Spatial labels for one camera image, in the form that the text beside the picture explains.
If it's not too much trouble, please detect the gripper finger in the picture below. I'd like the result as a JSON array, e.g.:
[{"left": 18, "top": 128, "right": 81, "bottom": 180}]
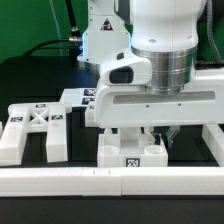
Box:
[
  {"left": 143, "top": 127, "right": 160, "bottom": 145},
  {"left": 166, "top": 126, "right": 180, "bottom": 148}
]

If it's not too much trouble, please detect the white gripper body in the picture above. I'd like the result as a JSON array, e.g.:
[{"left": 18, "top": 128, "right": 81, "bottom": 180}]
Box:
[{"left": 94, "top": 50, "right": 224, "bottom": 128}]

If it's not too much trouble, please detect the white chair seat part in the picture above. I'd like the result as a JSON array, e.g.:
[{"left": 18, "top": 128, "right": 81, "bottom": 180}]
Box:
[{"left": 97, "top": 128, "right": 168, "bottom": 168}]

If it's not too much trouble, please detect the white right obstacle bar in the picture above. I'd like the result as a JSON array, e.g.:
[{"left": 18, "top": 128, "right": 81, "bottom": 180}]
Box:
[{"left": 202, "top": 124, "right": 224, "bottom": 167}]

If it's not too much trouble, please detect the white base tag plate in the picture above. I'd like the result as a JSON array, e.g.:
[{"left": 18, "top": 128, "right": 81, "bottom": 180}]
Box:
[{"left": 60, "top": 88, "right": 96, "bottom": 107}]

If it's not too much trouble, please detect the white front obstacle bar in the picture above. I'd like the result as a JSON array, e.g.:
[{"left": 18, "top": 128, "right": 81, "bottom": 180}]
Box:
[{"left": 0, "top": 167, "right": 224, "bottom": 197}]

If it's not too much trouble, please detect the black cable with connector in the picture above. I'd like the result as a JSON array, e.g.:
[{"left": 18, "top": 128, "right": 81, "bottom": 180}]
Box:
[{"left": 22, "top": 0, "right": 84, "bottom": 64}]

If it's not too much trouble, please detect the white chair back frame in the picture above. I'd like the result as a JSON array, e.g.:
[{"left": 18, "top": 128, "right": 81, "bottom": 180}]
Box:
[{"left": 0, "top": 102, "right": 72, "bottom": 166}]

